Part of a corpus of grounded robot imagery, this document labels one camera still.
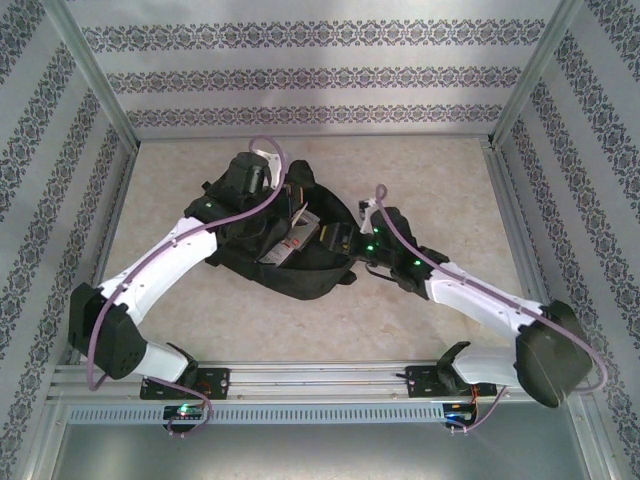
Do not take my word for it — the aluminium frame post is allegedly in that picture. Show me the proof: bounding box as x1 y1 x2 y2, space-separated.
488 0 587 147
39 0 140 147

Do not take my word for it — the controller circuit board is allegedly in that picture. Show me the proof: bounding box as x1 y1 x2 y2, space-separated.
443 401 479 427
162 403 206 421

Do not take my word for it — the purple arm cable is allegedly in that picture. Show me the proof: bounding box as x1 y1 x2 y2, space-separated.
373 183 606 436
85 135 289 440

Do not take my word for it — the grey metal panel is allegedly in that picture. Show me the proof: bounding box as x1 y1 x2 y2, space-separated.
29 397 614 480

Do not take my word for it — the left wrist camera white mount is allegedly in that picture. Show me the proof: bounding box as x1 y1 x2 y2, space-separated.
251 148 286 192

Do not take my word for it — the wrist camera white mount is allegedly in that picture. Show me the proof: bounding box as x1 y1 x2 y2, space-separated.
251 148 286 192
356 196 377 235

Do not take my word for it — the aluminium back rail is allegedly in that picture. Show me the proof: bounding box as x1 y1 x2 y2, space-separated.
133 130 496 146

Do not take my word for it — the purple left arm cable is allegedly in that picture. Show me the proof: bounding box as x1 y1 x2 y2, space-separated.
85 135 289 440

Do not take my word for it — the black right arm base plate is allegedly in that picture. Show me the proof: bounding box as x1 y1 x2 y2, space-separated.
405 364 499 400

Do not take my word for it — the aluminium mounting rail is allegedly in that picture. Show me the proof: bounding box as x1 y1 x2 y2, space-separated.
47 362 589 401

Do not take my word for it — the black backpack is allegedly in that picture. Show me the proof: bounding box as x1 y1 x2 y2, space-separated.
187 159 359 301

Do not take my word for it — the left controller circuit board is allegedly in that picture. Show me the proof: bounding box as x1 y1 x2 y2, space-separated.
162 403 206 421

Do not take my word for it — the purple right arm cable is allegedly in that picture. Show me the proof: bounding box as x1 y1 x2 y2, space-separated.
373 183 606 436

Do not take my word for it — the aluminium side rail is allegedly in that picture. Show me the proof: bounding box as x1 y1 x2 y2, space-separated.
479 135 571 361
67 139 142 365

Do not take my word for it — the grey marker pen box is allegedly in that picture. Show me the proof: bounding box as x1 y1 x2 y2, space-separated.
257 212 321 269

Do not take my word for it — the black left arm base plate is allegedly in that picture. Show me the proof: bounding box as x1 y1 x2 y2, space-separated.
139 367 232 402

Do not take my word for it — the grey slotted cable duct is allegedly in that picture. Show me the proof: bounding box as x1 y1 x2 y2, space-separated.
67 403 446 424

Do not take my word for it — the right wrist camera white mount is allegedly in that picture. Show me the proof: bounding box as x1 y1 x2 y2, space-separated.
356 196 377 235

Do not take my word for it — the right controller circuit board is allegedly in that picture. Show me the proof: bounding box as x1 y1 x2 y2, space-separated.
443 401 479 427

